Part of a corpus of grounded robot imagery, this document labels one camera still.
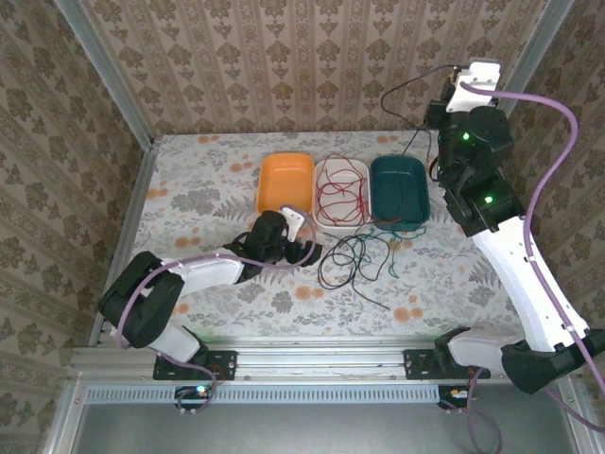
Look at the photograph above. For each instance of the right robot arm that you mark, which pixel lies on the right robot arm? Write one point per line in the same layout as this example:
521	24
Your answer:
520	284

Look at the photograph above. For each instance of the orange plastic tray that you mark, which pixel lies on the orange plastic tray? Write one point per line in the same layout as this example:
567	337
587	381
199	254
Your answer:
286	184

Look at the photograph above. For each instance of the teal plastic tray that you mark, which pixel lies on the teal plastic tray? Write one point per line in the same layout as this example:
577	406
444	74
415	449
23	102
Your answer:
392	165

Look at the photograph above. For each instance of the aluminium front rail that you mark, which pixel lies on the aluminium front rail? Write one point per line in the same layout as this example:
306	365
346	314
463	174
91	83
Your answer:
321	359

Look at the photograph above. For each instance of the small controller board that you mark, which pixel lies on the small controller board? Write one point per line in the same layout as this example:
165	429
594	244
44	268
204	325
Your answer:
454	397
191	397

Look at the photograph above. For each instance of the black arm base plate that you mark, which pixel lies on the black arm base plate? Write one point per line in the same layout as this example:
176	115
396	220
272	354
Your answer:
222	364
420	364

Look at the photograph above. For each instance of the aluminium corner post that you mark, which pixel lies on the aluminium corner post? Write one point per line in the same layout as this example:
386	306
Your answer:
543	38
104	71

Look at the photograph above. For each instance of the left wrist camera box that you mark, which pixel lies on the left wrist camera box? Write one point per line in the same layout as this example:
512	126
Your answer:
294	222

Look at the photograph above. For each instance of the aluminium side rail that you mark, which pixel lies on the aluminium side rail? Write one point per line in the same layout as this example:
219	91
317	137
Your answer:
137	198

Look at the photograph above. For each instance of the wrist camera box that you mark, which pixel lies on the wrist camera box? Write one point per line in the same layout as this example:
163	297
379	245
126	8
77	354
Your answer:
477	78
294	222

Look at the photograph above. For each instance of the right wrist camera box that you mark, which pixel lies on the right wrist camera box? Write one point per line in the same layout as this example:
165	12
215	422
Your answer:
477	78

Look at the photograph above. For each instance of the white plastic tray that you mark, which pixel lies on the white plastic tray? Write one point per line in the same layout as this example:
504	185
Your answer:
342	227

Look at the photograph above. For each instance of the grey metal panel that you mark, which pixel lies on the grey metal panel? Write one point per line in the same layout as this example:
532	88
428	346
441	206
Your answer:
307	430

